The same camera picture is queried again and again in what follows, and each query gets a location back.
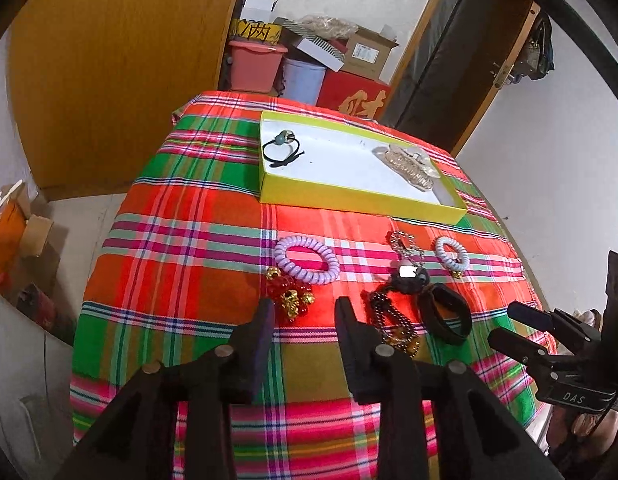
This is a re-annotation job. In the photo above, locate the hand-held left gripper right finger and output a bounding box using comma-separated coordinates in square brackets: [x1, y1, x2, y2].
[335, 296, 564, 480]

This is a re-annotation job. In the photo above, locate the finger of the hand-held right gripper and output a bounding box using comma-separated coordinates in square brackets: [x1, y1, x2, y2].
[507, 301, 564, 333]
[488, 327, 556, 367]

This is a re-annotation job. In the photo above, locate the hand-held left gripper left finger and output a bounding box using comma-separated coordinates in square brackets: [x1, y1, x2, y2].
[49, 297, 276, 480]

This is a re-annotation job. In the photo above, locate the red bead bracelet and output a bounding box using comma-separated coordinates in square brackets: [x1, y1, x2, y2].
[265, 267, 315, 321]

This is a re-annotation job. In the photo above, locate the dark beaded bracelet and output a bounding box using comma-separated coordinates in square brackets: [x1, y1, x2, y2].
[369, 285, 422, 361]

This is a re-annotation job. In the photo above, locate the purple spiral hair tie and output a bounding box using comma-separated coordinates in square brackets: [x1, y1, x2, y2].
[274, 235, 340, 286]

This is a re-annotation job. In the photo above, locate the black band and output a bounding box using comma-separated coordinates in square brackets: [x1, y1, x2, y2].
[416, 282, 472, 346]

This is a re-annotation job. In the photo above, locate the rhinestone hair clip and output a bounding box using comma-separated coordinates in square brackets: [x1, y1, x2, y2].
[386, 230, 432, 296]

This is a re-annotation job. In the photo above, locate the light blue spiral hair tie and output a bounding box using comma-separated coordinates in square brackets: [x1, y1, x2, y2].
[434, 235, 470, 279]

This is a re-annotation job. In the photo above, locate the yellow shallow box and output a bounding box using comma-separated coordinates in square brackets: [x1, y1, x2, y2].
[259, 110, 468, 226]

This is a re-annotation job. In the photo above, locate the person's right hand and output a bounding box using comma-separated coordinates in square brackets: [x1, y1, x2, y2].
[546, 402, 618, 463]

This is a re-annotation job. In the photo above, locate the plaid tablecloth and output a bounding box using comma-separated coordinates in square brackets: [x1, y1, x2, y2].
[69, 90, 557, 480]

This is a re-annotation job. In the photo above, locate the clear hair claw clip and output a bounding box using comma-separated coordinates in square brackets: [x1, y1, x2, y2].
[373, 144, 442, 193]

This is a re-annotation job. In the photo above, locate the door lock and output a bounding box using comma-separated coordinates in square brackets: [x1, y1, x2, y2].
[491, 60, 520, 88]

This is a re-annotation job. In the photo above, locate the white appliance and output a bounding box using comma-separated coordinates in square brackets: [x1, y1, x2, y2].
[0, 285, 75, 461]

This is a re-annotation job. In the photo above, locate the small cardboard box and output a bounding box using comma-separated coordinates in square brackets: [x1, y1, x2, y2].
[19, 185, 70, 261]

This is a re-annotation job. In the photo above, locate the red box with gold print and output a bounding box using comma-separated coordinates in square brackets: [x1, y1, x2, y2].
[316, 69, 392, 120]

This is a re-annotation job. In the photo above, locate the pale blue bucket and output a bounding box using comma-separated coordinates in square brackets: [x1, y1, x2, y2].
[281, 57, 327, 106]

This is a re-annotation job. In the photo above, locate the pink plastic bin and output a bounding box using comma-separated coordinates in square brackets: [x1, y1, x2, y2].
[228, 40, 289, 93]

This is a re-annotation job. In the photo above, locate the orange bag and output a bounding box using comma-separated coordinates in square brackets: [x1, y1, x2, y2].
[0, 195, 27, 286]

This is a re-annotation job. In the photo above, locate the brown cardboard box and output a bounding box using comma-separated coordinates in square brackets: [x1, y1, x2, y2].
[341, 27, 400, 81]

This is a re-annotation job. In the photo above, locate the striped gift box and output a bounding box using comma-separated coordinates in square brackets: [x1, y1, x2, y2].
[276, 17, 347, 73]

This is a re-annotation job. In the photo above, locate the yellow printed tin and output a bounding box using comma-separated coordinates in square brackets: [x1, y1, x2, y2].
[230, 19, 284, 43]

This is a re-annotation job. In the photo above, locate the wooden wardrobe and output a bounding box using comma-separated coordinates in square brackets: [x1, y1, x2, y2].
[6, 0, 250, 191]

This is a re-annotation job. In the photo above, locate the clear plastic bag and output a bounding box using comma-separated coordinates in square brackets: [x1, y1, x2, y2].
[299, 15, 360, 41]

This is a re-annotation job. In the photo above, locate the white carton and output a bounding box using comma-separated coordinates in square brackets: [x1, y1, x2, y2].
[239, 0, 280, 23]

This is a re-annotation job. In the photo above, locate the black hair tie with bead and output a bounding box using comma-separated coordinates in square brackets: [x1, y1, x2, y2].
[261, 129, 307, 168]

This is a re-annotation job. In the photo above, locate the dark door with wooden frame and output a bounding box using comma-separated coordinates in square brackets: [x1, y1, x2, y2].
[376, 0, 544, 158]

